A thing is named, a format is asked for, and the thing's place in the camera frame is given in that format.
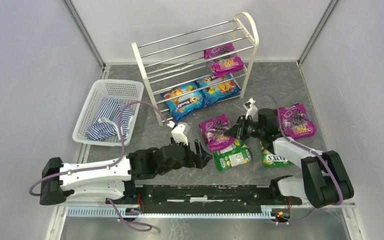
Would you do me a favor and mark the purple grape candy bag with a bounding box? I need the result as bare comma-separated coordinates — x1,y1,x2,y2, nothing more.
199,113,235,153
203,43,245,77
275,103,317,140

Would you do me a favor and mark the blue Slendy candy bag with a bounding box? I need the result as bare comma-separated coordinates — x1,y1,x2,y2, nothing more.
160,81,207,123
195,73,241,107

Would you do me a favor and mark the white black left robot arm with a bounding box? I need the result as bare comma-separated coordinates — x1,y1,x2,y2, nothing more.
39,139,213,206

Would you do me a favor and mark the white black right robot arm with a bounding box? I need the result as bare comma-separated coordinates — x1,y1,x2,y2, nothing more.
224,108,355,209

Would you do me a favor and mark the green yellow Fox's candy bag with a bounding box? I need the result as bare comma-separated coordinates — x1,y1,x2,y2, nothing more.
259,141,293,168

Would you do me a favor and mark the cream metal shelf rack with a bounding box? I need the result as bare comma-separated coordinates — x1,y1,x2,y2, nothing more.
131,12,260,108

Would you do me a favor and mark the blue striped cloth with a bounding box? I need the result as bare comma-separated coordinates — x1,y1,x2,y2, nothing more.
85,97,135,142

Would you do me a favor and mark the white plastic basket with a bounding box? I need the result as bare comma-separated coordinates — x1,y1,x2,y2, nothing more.
72,79,144,147

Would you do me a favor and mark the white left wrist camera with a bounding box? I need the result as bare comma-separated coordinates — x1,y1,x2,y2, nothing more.
167,120,190,146

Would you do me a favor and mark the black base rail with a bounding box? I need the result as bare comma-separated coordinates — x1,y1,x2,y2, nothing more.
113,184,303,214

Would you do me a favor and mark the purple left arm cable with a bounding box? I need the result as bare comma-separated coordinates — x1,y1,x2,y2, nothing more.
28,100,176,197

